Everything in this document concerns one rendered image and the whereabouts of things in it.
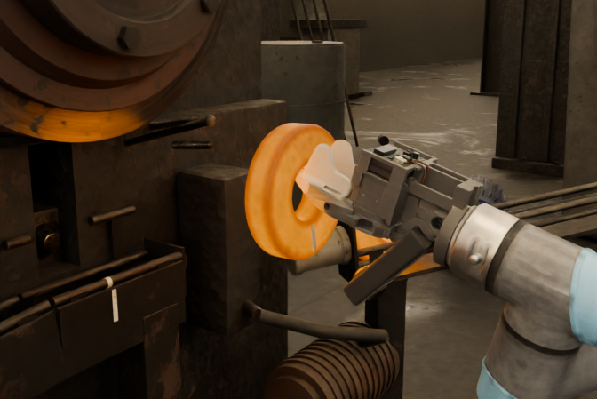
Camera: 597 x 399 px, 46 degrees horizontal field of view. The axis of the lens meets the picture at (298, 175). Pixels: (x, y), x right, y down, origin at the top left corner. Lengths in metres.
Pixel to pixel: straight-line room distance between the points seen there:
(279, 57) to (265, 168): 2.74
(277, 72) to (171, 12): 2.71
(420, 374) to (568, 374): 1.44
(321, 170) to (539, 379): 0.29
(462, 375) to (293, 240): 1.44
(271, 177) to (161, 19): 0.20
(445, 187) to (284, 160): 0.17
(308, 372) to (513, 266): 0.45
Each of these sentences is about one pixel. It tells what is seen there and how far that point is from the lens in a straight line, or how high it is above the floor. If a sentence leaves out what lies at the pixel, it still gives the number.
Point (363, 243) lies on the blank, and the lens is 1.07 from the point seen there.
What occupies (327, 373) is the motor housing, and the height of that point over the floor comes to 0.52.
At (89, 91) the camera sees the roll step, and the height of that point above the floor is 0.94.
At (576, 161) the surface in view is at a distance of 3.42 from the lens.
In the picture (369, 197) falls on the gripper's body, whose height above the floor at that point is 0.84.
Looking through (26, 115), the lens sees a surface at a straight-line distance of 0.76.
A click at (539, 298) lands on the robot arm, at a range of 0.65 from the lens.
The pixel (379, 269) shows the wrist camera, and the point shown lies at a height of 0.76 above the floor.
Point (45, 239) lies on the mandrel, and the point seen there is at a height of 0.74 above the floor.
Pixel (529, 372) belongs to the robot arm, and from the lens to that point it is 0.69.
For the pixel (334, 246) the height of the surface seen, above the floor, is 0.68.
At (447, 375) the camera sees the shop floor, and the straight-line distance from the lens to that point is 2.15.
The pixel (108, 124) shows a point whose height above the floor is 0.90.
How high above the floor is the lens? 1.02
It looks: 13 degrees down
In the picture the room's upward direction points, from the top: straight up
